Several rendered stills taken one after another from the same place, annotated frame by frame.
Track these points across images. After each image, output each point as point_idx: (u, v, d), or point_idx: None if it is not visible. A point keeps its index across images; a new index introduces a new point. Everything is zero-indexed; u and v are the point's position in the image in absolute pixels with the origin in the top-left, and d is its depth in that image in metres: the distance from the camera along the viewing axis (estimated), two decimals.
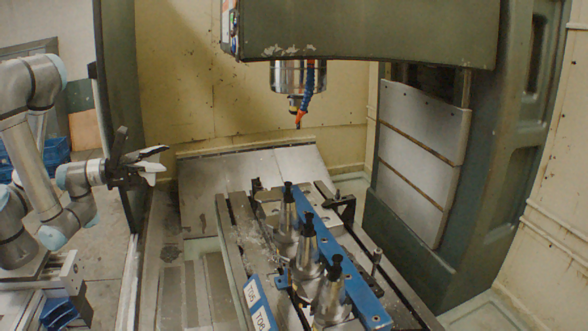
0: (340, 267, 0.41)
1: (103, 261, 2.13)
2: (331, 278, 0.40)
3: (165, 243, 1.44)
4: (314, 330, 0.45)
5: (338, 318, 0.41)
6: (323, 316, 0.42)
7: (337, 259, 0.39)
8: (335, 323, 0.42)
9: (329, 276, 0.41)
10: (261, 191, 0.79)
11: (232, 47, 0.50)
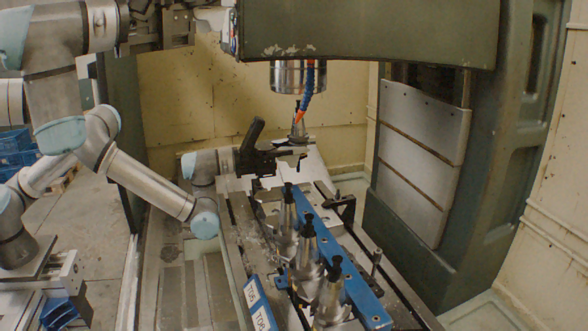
0: (340, 268, 0.41)
1: (103, 261, 2.13)
2: (331, 278, 0.41)
3: (165, 243, 1.44)
4: None
5: (338, 319, 0.41)
6: (323, 316, 0.42)
7: (337, 260, 0.39)
8: (335, 324, 0.42)
9: (329, 277, 0.41)
10: (261, 191, 0.79)
11: (232, 47, 0.50)
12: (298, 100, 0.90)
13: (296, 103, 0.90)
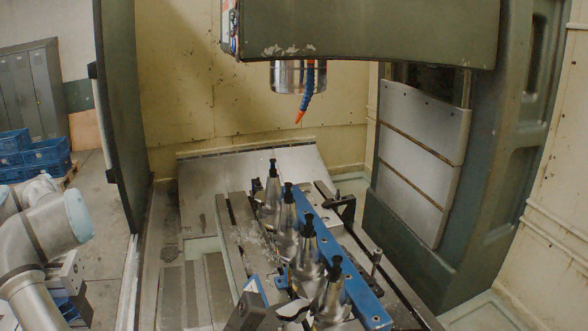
0: (340, 268, 0.41)
1: (103, 261, 2.13)
2: (331, 278, 0.41)
3: (165, 243, 1.44)
4: None
5: (338, 319, 0.41)
6: (323, 316, 0.42)
7: (337, 260, 0.39)
8: (335, 324, 0.42)
9: (329, 277, 0.41)
10: (261, 191, 0.79)
11: (232, 47, 0.50)
12: (273, 159, 0.68)
13: (271, 164, 0.68)
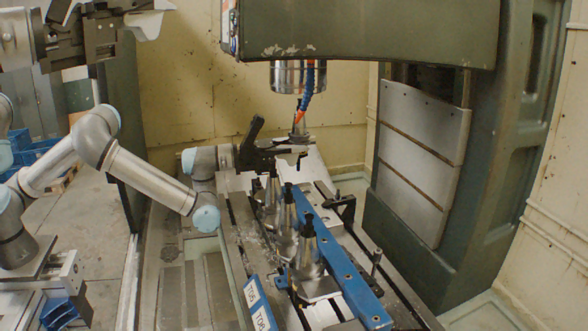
0: None
1: (103, 261, 2.13)
2: (296, 110, 0.90)
3: (165, 243, 1.44)
4: None
5: (301, 136, 0.91)
6: (294, 134, 0.92)
7: (299, 98, 0.89)
8: (300, 140, 0.92)
9: (296, 110, 0.91)
10: (261, 191, 0.79)
11: (232, 47, 0.50)
12: (273, 159, 0.68)
13: (271, 164, 0.68)
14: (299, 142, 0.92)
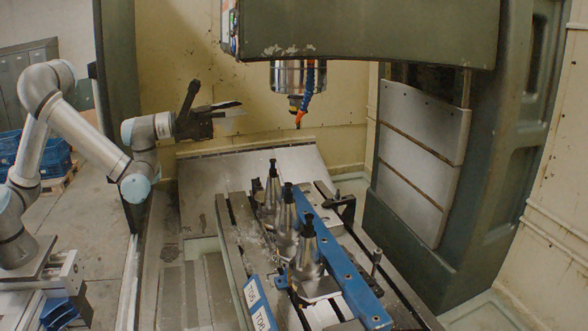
0: None
1: (103, 261, 2.13)
2: None
3: (165, 243, 1.44)
4: (289, 110, 0.90)
5: None
6: None
7: None
8: (300, 96, 0.87)
9: None
10: (261, 191, 0.79)
11: (232, 47, 0.50)
12: (273, 159, 0.68)
13: (271, 164, 0.68)
14: (299, 98, 0.86)
